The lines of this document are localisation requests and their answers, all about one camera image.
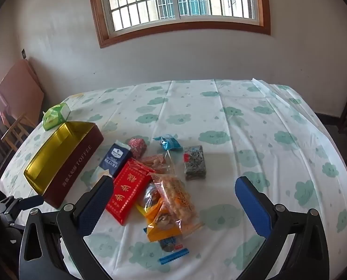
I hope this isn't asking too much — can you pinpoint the wooden chair with pink cloth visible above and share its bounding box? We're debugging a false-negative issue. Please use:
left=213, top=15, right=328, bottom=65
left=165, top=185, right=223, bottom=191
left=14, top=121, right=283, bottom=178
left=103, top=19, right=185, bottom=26
left=0, top=59, right=45, bottom=126

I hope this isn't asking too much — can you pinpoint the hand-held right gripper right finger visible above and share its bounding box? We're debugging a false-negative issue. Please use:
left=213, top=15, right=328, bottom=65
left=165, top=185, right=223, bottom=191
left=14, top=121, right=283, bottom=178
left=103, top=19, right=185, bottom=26
left=235, top=176, right=330, bottom=280

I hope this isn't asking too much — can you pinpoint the blue-edged dark egg packet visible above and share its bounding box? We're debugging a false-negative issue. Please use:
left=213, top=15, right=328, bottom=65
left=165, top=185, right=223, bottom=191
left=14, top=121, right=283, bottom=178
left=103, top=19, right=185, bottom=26
left=159, top=235, right=190, bottom=266

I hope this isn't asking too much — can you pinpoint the maroon and gold tin box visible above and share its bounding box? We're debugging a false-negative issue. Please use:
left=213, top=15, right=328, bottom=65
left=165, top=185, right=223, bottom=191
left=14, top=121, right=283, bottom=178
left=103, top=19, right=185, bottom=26
left=24, top=121, right=104, bottom=209

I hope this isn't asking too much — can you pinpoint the red snack packet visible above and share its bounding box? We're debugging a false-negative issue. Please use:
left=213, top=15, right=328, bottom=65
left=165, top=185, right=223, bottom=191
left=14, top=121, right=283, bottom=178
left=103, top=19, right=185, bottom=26
left=106, top=159, right=156, bottom=225

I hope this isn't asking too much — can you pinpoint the light wooden stool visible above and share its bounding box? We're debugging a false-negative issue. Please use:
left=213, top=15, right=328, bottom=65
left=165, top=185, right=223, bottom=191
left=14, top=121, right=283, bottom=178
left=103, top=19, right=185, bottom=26
left=1, top=114, right=37, bottom=149

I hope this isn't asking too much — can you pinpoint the clear packet of orange nuts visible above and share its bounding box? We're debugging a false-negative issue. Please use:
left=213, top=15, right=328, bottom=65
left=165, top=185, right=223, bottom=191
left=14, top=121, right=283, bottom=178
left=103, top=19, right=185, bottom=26
left=140, top=153, right=175, bottom=175

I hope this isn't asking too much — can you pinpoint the pink candy packet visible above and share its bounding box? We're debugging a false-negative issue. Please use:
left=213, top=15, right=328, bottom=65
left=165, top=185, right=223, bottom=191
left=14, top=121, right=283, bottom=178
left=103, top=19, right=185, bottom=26
left=129, top=138, right=147, bottom=159

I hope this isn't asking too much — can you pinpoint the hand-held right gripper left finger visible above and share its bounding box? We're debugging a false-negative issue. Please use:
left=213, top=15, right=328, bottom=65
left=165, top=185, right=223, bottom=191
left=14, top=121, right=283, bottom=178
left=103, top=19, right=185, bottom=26
left=17, top=175, right=115, bottom=280

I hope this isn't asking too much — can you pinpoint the navy snack packet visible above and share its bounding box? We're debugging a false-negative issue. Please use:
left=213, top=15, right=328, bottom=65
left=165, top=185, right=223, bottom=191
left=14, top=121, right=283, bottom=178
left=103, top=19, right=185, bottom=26
left=98, top=141, right=133, bottom=178

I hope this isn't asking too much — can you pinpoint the light blue candy packet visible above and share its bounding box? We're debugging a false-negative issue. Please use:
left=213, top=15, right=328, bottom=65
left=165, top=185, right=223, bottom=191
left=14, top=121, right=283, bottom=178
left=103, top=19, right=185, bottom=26
left=153, top=134, right=182, bottom=152

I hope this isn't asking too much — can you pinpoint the clear fried snack packet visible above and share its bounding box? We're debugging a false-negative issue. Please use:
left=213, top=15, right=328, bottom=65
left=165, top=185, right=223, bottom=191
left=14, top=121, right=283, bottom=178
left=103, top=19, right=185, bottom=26
left=150, top=173, right=204, bottom=237

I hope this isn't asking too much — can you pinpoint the green tissue pack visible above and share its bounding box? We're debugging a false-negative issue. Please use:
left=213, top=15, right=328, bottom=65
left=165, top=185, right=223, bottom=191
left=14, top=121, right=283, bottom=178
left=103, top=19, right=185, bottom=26
left=42, top=103, right=72, bottom=130

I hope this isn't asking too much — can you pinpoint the dark seed bar packet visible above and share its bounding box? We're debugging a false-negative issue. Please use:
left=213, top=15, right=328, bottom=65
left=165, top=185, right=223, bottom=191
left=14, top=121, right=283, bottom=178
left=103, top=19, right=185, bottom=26
left=183, top=145, right=207, bottom=180

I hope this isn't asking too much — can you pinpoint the wooden framed barred window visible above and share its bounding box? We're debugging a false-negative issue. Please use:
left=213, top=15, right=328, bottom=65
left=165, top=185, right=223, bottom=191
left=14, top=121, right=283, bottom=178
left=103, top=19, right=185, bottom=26
left=87, top=0, right=271, bottom=49

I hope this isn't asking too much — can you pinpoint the orange snack packet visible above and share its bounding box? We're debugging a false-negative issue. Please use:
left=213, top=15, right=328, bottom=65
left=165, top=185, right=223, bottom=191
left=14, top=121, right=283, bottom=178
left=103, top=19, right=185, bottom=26
left=137, top=182, right=182, bottom=242

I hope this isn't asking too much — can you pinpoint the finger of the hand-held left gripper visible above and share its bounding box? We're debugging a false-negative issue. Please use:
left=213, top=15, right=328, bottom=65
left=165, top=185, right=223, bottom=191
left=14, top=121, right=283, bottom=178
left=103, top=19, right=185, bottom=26
left=0, top=195, right=45, bottom=211

